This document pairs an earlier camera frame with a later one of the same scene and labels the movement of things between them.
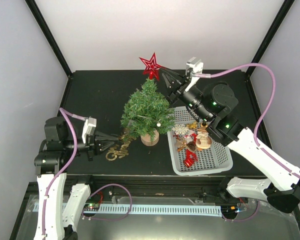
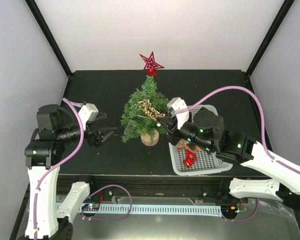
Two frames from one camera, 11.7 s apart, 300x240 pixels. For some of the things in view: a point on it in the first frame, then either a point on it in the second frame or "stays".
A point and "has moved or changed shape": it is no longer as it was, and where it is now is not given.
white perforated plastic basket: (215, 159) stays
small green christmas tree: (147, 114) stays
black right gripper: (170, 84) → (171, 123)
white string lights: (158, 124) stays
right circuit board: (230, 210) stays
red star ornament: (151, 67) has moved or changed shape
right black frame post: (271, 35) stays
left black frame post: (33, 5) stays
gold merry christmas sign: (119, 151) → (146, 106)
